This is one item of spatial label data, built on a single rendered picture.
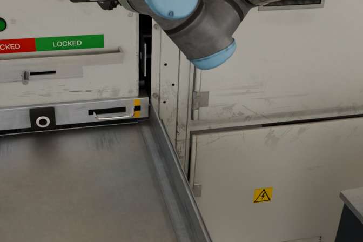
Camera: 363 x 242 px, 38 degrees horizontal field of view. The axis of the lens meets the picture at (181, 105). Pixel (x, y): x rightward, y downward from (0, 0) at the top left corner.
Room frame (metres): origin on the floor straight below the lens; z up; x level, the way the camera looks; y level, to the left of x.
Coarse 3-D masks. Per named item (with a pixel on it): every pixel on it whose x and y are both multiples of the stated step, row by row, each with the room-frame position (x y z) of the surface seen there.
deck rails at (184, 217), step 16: (144, 128) 1.17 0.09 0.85; (160, 128) 1.09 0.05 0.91; (160, 144) 1.08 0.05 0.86; (160, 160) 1.03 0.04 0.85; (160, 176) 0.97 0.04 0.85; (176, 176) 0.93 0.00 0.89; (176, 192) 0.92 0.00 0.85; (176, 208) 0.87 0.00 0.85; (192, 208) 0.80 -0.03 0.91; (176, 224) 0.82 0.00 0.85; (192, 224) 0.79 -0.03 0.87; (192, 240) 0.77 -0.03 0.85; (208, 240) 0.71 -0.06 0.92
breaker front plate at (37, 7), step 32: (0, 0) 1.13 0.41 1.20; (32, 0) 1.15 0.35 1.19; (64, 0) 1.17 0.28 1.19; (0, 32) 1.13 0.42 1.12; (32, 32) 1.15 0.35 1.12; (64, 32) 1.16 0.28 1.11; (96, 32) 1.18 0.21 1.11; (128, 32) 1.20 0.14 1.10; (128, 64) 1.20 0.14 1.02; (0, 96) 1.12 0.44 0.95; (32, 96) 1.14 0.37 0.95; (64, 96) 1.16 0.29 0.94; (96, 96) 1.18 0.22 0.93; (128, 96) 1.20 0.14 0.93
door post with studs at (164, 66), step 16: (160, 32) 1.23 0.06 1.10; (160, 48) 1.23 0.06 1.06; (176, 48) 1.24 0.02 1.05; (160, 64) 1.23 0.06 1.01; (176, 64) 1.24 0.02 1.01; (160, 80) 1.23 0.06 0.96; (176, 80) 1.24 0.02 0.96; (160, 96) 1.23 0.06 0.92; (176, 96) 1.24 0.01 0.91; (160, 112) 1.23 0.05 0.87
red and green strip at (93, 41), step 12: (60, 36) 1.16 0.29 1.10; (72, 36) 1.17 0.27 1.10; (84, 36) 1.18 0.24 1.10; (96, 36) 1.18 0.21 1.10; (0, 48) 1.12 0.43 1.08; (12, 48) 1.13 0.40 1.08; (24, 48) 1.14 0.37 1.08; (36, 48) 1.15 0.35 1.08; (48, 48) 1.15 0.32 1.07; (60, 48) 1.16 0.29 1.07; (72, 48) 1.17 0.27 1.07; (84, 48) 1.18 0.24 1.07
